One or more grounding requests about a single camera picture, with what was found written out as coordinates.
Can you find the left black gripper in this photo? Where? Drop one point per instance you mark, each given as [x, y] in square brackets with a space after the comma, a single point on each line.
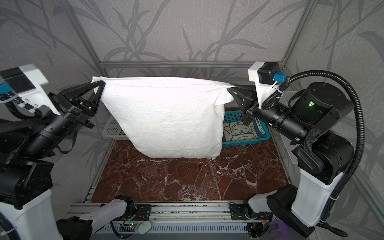
[73, 109]

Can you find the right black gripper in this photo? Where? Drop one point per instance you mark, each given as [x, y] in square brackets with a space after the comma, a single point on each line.
[251, 107]

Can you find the teal plastic basket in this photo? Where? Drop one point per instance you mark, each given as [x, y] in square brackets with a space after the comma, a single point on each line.
[234, 116]

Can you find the blue beige Doraemon towel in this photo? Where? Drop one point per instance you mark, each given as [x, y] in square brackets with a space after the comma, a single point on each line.
[237, 131]

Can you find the white perforated plastic basket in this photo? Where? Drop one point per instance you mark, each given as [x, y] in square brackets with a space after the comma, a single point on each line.
[113, 130]

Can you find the white towel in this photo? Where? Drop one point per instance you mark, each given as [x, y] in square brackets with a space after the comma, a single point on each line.
[169, 117]

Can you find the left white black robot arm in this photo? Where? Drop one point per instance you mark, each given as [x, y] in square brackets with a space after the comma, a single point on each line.
[26, 182]

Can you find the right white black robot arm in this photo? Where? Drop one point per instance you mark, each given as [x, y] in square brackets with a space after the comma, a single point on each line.
[321, 114]

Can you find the small green circuit board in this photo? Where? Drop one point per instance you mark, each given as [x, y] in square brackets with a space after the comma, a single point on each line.
[130, 226]

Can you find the purple pink toy fork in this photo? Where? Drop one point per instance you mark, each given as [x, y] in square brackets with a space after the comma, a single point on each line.
[282, 229]

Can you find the pale green oval disc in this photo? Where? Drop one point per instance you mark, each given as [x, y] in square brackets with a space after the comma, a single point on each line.
[144, 227]

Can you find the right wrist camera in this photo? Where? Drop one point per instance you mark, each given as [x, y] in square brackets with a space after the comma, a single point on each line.
[267, 77]

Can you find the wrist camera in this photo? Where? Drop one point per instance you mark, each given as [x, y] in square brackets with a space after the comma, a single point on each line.
[267, 77]
[27, 83]

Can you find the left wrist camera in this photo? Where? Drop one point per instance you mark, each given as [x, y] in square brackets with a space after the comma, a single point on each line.
[27, 83]

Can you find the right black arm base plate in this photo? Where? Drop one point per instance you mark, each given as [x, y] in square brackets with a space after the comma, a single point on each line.
[244, 212]

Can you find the aluminium front rail frame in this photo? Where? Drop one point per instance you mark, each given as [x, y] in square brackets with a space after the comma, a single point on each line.
[191, 217]

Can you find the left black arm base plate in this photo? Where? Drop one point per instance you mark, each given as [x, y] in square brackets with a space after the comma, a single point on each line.
[143, 213]

